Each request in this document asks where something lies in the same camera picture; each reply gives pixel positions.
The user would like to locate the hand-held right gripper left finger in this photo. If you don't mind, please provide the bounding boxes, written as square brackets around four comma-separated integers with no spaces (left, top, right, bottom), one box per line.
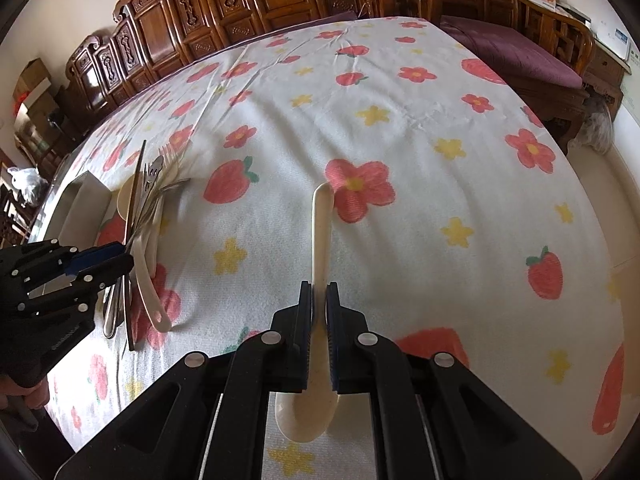
[54,281,315,480]

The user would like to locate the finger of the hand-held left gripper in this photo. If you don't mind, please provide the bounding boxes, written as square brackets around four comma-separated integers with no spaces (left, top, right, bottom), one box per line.
[14,253,136,320]
[0,239,127,295]

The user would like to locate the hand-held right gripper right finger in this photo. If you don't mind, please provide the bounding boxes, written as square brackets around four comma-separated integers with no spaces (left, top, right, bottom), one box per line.
[325,282,584,480]

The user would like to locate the cream plastic spoon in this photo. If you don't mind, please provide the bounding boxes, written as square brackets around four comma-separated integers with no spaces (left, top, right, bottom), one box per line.
[274,181,342,444]
[116,174,174,333]

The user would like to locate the metal tray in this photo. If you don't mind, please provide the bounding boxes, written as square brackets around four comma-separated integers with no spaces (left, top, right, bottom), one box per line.
[29,170,123,261]

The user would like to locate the wooden chopstick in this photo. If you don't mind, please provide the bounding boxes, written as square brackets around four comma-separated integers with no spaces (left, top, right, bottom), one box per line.
[126,139,148,352]

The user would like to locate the pile of mixed cutlery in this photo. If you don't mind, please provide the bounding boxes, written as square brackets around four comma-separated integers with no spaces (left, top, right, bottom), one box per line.
[102,155,166,338]

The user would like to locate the person's left hand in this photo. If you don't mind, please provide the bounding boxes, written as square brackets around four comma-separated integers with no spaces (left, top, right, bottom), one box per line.
[0,375,51,412]

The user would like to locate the dark wooden chair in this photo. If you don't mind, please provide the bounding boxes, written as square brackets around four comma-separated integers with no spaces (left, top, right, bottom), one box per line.
[0,180,32,247]

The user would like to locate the white plastic bag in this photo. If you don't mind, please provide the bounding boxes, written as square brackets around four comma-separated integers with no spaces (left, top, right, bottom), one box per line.
[6,166,44,207]

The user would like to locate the floral tablecloth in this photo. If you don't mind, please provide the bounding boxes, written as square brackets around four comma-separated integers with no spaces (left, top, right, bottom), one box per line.
[27,16,626,480]

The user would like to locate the cardboard boxes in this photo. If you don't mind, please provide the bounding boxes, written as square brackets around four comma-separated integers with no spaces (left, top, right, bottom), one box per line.
[12,57,67,127]

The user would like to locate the long carved wooden bench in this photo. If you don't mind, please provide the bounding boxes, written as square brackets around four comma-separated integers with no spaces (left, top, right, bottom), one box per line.
[65,0,362,128]

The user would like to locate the long purple bench cushion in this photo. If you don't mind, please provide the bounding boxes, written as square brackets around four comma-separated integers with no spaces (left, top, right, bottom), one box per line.
[300,9,360,28]

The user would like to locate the clear plastic bag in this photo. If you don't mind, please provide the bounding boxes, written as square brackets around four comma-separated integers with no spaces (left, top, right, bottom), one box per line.
[575,99,617,157]

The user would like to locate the purple seat cushion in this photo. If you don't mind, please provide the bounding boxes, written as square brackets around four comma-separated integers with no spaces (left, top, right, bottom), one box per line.
[440,15,584,89]

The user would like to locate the wooden side table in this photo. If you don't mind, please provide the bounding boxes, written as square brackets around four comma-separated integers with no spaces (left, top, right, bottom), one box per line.
[582,42,627,112]

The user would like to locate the stack of papers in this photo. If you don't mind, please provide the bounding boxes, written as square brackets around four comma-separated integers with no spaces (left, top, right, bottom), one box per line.
[555,2,592,29]

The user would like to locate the white box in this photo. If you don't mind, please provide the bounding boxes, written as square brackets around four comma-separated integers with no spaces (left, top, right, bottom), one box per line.
[595,20,632,62]

